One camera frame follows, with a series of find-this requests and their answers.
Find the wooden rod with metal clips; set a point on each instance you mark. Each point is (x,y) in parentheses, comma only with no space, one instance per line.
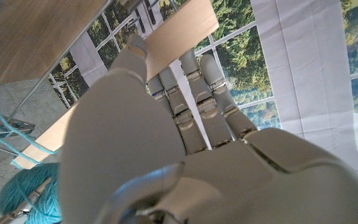
(182,31)

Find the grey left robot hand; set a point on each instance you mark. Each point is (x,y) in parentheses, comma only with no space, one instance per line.
(135,140)

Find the printed window forest backdrop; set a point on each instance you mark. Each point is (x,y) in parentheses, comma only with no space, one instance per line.
(306,62)

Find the teal yarn skein with strand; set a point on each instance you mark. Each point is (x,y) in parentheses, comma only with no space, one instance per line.
(39,193)

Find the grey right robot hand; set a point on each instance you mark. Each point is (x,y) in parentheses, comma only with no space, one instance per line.
(26,200)

